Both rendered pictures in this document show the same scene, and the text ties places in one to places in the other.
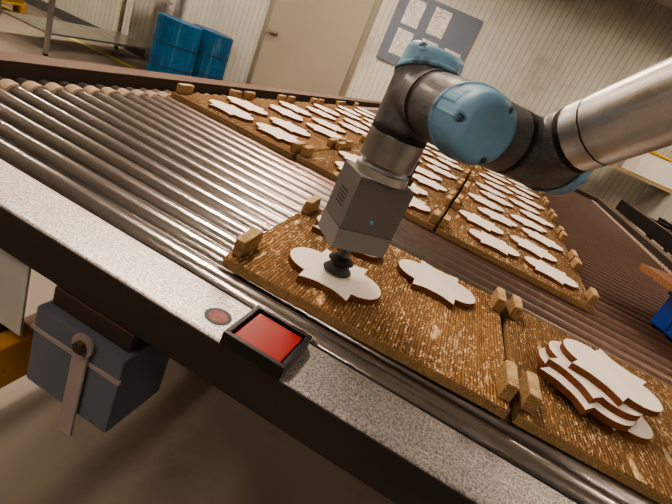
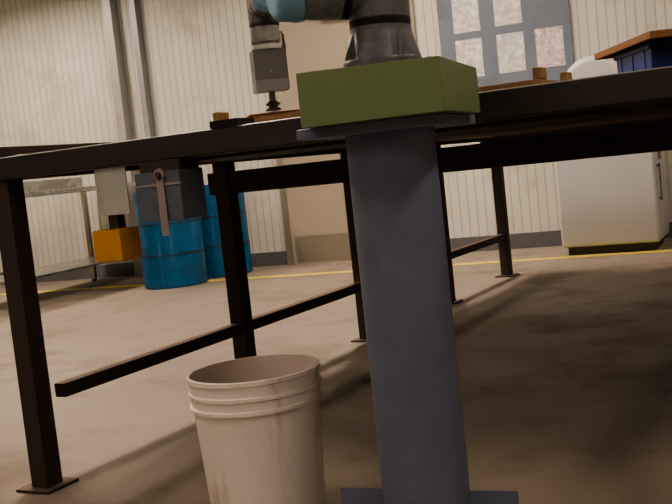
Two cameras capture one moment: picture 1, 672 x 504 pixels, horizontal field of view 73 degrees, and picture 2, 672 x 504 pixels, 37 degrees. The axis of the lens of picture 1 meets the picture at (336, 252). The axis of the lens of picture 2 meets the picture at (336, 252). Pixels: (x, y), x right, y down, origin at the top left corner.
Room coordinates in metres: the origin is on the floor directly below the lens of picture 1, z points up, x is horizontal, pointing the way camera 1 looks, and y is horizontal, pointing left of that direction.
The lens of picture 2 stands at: (-1.80, -0.87, 0.80)
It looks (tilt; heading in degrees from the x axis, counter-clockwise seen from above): 5 degrees down; 17
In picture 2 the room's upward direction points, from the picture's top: 6 degrees counter-clockwise
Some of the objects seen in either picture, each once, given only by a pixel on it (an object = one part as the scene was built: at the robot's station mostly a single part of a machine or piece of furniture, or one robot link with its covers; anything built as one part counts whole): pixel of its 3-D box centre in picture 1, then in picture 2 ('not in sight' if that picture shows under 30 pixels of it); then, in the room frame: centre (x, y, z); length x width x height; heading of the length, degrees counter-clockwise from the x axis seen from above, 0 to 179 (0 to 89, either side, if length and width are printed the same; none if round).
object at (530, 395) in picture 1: (528, 391); not in sight; (0.51, -0.30, 0.95); 0.06 x 0.02 x 0.03; 172
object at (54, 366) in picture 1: (99, 356); (170, 197); (0.45, 0.23, 0.77); 0.14 x 0.11 x 0.18; 79
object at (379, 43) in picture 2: not in sight; (381, 46); (0.08, -0.43, 1.01); 0.15 x 0.15 x 0.10
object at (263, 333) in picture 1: (267, 340); not in sight; (0.42, 0.03, 0.92); 0.06 x 0.06 x 0.01; 79
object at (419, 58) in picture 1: (418, 94); (262, 4); (0.60, -0.01, 1.21); 0.09 x 0.08 x 0.11; 27
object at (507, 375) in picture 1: (507, 380); not in sight; (0.51, -0.27, 0.95); 0.06 x 0.02 x 0.03; 172
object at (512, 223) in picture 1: (512, 220); not in sight; (1.59, -0.52, 0.94); 0.41 x 0.35 x 0.04; 79
